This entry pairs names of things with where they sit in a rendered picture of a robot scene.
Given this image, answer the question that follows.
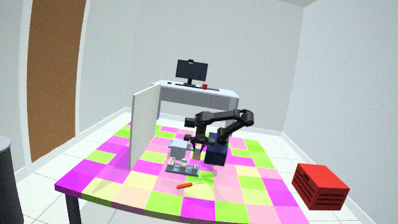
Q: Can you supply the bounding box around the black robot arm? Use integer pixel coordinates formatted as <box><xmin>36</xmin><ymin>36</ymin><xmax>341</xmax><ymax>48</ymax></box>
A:
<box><xmin>184</xmin><ymin>109</ymin><xmax>254</xmax><ymax>146</ymax></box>

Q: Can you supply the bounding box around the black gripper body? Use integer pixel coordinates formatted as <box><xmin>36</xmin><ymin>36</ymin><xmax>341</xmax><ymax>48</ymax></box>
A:
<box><xmin>184</xmin><ymin>129</ymin><xmax>215</xmax><ymax>145</ymax></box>

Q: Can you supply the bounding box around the orange-handled screwdriver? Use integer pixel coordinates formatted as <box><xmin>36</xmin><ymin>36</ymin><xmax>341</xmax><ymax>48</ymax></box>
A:
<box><xmin>176</xmin><ymin>181</ymin><xmax>204</xmax><ymax>189</ymax></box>

